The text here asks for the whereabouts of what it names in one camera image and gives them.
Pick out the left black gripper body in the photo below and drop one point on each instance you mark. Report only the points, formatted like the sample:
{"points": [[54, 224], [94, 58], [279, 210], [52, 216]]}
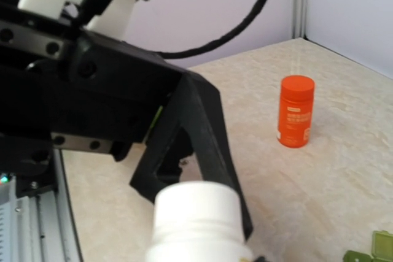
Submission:
{"points": [[68, 88]]}

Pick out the left aluminium frame post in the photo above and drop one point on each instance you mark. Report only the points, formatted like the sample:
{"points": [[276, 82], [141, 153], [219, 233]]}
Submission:
{"points": [[299, 19]]}

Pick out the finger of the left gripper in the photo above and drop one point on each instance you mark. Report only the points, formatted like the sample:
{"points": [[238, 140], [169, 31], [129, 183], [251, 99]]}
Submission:
{"points": [[191, 123]]}

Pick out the small clear white-capped bottle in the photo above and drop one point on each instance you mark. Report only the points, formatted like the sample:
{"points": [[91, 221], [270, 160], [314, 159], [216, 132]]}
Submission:
{"points": [[198, 221]]}

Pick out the green weekly pill organizer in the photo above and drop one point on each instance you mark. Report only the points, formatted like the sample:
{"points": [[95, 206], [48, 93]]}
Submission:
{"points": [[380, 251]]}

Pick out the red pill bottle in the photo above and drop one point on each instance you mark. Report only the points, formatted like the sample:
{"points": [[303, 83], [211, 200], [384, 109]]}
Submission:
{"points": [[295, 110]]}

